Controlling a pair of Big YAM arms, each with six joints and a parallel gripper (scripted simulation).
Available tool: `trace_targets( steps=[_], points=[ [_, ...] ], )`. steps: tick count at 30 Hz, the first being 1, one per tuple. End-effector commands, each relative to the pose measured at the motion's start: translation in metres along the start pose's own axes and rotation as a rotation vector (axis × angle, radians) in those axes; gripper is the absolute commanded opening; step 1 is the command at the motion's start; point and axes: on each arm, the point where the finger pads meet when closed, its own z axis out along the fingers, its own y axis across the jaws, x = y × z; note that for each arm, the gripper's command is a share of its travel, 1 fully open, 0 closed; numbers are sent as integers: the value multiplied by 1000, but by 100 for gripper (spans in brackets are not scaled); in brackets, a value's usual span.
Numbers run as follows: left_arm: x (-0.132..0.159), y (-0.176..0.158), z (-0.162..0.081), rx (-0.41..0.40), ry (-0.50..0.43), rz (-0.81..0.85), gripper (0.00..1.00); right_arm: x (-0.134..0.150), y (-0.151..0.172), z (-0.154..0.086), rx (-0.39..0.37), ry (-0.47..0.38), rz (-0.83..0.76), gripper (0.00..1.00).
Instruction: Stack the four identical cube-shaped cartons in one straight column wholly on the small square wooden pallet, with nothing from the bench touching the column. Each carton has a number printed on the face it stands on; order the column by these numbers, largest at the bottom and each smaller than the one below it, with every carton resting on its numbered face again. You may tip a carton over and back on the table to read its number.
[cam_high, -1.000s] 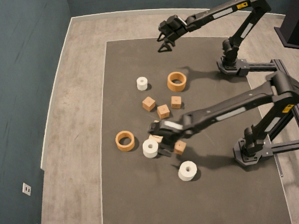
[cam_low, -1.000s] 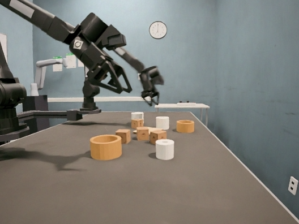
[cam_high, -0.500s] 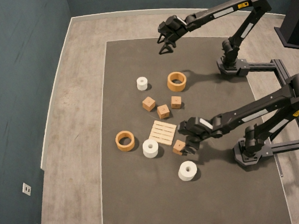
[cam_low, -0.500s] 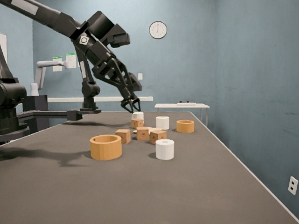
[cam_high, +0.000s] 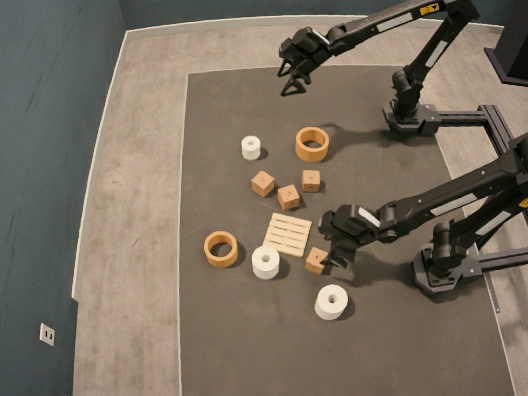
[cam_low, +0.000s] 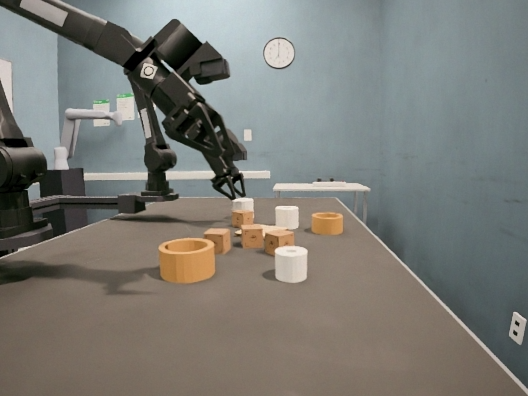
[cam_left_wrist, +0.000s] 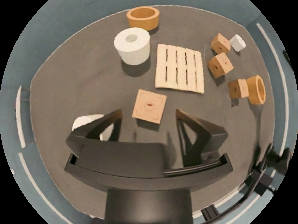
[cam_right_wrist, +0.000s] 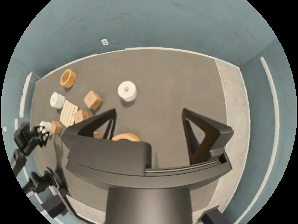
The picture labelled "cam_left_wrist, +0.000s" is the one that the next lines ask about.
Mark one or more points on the small square wooden pallet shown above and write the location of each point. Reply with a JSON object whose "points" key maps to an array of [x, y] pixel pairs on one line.
{"points": [[194, 69]]}

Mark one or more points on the orange-brown open cup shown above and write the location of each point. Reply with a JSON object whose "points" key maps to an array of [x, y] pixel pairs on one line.
{"points": [[141, 20]]}

